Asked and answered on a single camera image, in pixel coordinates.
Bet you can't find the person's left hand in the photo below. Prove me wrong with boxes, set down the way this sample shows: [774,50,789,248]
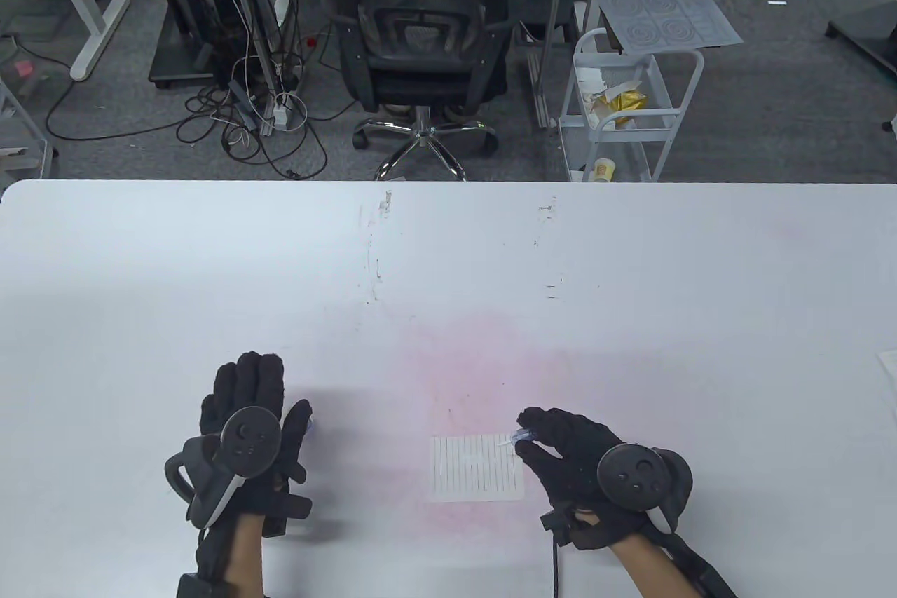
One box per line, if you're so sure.
[200,352,313,520]

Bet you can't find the person's right hand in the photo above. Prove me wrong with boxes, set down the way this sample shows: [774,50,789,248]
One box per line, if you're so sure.
[515,407,656,551]

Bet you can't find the person's left forearm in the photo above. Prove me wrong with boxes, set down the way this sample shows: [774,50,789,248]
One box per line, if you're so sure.
[198,512,267,598]

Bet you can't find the person's right forearm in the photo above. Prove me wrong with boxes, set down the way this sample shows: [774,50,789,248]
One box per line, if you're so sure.
[608,534,691,598]

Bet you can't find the black round tracker on glove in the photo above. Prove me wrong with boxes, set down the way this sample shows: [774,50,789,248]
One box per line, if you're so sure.
[596,442,694,533]
[165,406,282,530]

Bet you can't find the white lined paper card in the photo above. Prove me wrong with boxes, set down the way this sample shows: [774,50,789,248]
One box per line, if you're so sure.
[428,435,526,504]

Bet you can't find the black mesh office chair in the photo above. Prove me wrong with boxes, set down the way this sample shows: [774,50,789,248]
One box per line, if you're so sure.
[323,0,525,182]

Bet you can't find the white paper sheet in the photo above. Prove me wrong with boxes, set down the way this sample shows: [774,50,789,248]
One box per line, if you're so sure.
[877,348,897,404]

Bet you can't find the white papers in cart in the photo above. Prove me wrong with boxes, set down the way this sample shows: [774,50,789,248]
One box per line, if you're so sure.
[577,64,637,130]

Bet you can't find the black computer tower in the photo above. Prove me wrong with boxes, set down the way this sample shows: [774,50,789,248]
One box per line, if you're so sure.
[148,0,245,91]

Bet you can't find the gold foil packet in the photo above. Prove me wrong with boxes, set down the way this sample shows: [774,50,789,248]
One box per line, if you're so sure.
[605,82,650,116]

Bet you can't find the black desk with white legs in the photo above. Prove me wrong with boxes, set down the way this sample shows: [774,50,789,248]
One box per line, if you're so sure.
[36,0,160,82]

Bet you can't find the white rolling cart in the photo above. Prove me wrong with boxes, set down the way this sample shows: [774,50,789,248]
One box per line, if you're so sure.
[558,27,706,184]

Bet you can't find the grey sheet with circle prints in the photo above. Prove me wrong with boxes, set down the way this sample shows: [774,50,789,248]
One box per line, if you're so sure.
[583,0,746,56]

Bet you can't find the black stand base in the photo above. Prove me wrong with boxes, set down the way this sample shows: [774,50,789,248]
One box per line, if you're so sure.
[825,0,897,79]

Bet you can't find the black forearm strap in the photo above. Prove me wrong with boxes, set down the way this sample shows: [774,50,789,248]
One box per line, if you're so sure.
[657,529,738,598]

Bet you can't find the tangle of floor cables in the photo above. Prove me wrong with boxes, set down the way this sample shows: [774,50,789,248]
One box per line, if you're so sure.
[45,9,360,182]

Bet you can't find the aluminium frame post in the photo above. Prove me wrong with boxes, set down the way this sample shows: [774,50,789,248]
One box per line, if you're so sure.
[214,0,282,137]

